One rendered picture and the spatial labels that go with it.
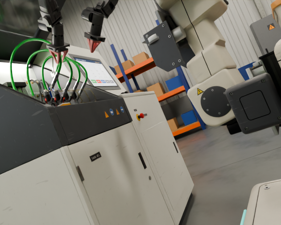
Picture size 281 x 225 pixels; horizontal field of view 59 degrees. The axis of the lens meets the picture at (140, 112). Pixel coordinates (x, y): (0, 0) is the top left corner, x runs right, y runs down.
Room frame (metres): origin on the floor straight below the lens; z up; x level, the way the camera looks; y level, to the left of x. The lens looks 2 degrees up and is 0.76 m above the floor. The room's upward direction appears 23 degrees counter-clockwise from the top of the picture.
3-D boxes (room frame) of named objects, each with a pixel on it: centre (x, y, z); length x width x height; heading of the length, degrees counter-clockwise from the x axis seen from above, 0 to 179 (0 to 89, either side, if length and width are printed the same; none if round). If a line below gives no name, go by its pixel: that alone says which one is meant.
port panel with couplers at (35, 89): (1.68, 0.59, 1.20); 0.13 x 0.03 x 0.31; 159
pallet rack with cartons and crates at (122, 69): (7.01, -0.11, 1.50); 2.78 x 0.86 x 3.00; 74
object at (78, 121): (1.27, 0.21, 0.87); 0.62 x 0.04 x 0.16; 159
